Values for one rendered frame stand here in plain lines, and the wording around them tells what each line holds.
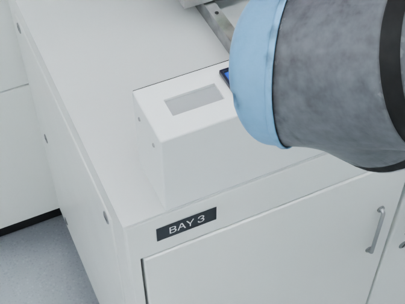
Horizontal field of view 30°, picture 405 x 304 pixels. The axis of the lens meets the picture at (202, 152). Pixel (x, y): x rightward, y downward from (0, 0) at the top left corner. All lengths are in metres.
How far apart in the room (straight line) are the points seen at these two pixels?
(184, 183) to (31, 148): 0.83
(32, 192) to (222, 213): 0.88
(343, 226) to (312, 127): 0.79
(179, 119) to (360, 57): 0.49
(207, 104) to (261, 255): 0.36
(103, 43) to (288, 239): 0.43
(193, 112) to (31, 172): 0.94
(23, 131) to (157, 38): 0.57
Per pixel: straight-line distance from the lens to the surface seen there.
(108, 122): 1.11
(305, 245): 1.25
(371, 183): 1.21
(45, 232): 2.01
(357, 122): 0.47
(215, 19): 1.22
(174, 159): 0.92
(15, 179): 1.82
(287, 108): 0.49
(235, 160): 0.98
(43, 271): 1.95
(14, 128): 1.70
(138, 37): 1.24
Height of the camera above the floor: 1.63
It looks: 50 degrees down
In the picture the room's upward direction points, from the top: straight up
